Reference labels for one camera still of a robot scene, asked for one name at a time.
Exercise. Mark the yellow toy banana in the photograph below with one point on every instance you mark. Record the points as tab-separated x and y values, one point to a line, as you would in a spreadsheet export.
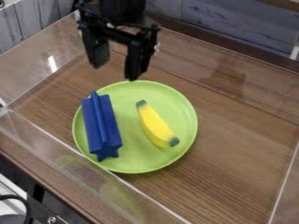
155	127

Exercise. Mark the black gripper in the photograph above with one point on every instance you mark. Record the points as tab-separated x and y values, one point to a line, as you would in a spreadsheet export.
118	20

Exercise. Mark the clear acrylic enclosure wall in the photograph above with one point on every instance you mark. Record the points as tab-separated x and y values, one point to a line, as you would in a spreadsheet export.
236	177

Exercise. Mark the blue star-shaped block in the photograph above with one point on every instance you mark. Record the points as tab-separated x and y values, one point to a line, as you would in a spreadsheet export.
100	123

